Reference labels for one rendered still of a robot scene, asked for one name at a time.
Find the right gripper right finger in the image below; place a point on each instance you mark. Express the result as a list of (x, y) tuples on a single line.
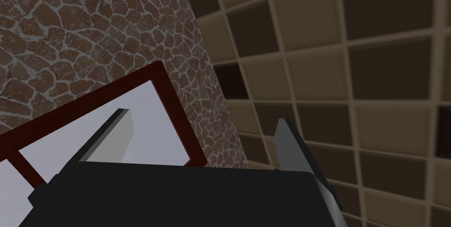
[(289, 149)]

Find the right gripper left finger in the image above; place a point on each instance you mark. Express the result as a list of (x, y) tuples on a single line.
[(112, 137)]

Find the dark red framed window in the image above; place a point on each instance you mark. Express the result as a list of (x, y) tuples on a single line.
[(160, 133)]

